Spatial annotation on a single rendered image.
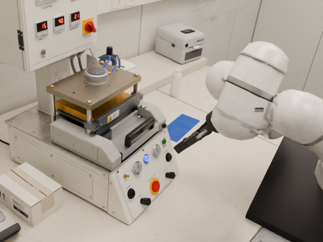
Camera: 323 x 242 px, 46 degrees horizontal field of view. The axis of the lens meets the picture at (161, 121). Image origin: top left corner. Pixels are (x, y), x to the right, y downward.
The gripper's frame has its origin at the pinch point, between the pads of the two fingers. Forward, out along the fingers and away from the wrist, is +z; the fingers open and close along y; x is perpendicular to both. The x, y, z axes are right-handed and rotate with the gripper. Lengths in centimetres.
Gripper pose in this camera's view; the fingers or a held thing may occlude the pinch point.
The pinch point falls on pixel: (182, 145)
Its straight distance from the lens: 133.4
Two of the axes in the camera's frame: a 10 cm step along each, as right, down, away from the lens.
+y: -5.2, 4.1, -7.5
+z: -5.8, 4.8, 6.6
